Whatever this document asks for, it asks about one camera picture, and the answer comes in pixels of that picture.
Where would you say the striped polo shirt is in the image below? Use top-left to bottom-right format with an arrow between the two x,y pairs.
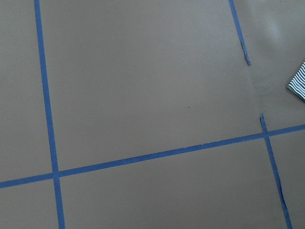
287,62 -> 305,102

